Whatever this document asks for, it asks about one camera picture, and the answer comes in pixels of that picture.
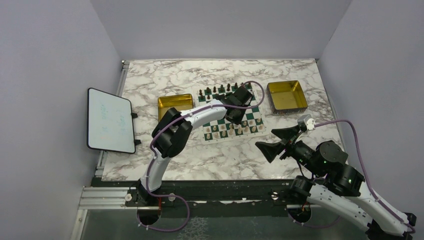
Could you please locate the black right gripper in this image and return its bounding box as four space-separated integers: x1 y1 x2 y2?
255 123 324 177

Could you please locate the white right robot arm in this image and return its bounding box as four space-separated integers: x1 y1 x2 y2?
255 126 417 240

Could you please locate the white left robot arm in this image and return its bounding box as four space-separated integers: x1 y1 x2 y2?
136 86 262 206

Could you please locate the green white chess board mat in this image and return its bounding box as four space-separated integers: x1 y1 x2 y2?
194 83 270 146

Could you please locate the gold tin with white pieces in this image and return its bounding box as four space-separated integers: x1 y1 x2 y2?
157 93 194 121

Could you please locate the empty gold tin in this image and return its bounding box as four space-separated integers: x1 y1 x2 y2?
266 80 308 115

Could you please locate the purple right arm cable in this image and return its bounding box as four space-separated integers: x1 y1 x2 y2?
286 119 417 234

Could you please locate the small whiteboard with black frame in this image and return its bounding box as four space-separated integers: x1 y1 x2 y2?
86 87 141 154

